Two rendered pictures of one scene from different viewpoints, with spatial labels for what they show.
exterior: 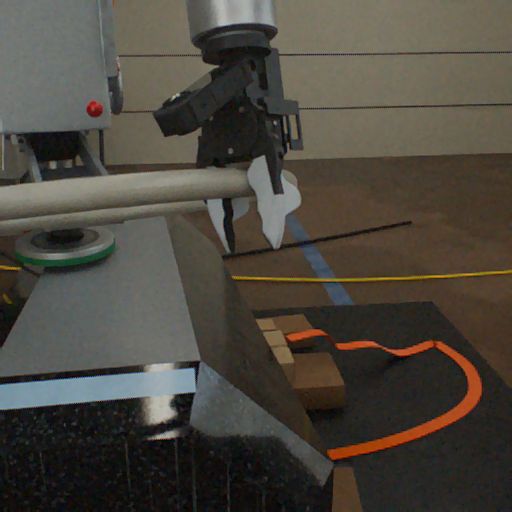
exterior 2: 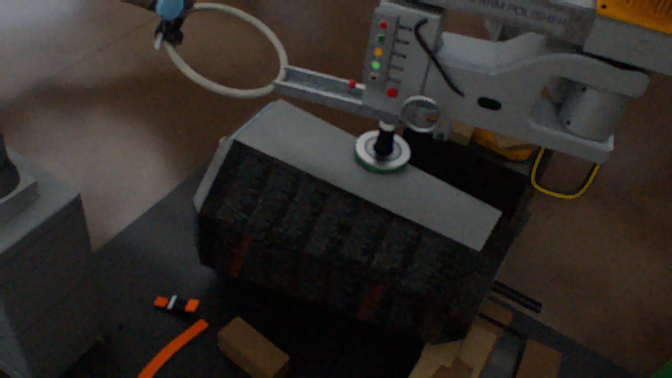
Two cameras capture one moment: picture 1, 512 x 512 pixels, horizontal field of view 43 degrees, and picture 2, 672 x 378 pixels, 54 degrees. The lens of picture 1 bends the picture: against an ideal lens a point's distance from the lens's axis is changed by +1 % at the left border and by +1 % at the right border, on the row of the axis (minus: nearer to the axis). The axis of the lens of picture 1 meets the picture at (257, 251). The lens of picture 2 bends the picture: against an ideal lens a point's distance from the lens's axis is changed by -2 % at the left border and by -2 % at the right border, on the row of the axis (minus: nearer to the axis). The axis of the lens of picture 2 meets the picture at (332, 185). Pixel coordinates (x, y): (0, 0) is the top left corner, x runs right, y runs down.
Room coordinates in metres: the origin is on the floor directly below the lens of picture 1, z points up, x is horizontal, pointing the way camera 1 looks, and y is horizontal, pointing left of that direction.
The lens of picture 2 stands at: (2.33, -1.34, 2.56)
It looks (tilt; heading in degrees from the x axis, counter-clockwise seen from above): 44 degrees down; 123
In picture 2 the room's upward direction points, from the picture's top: 9 degrees clockwise
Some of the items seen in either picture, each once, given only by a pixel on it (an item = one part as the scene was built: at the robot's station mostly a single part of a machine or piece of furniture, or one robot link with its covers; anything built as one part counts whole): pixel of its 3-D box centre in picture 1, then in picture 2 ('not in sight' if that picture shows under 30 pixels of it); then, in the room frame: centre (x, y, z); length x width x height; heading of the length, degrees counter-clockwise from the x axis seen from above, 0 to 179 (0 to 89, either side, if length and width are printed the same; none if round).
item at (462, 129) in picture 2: not in sight; (463, 124); (1.51, 0.87, 0.81); 0.20 x 0.10 x 0.05; 105
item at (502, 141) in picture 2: not in sight; (518, 137); (1.72, 0.98, 0.80); 0.20 x 0.10 x 0.05; 47
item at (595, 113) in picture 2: not in sight; (596, 100); (2.00, 0.68, 1.32); 0.19 x 0.19 x 0.20
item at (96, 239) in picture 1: (65, 240); (382, 149); (1.39, 0.44, 0.84); 0.21 x 0.21 x 0.01
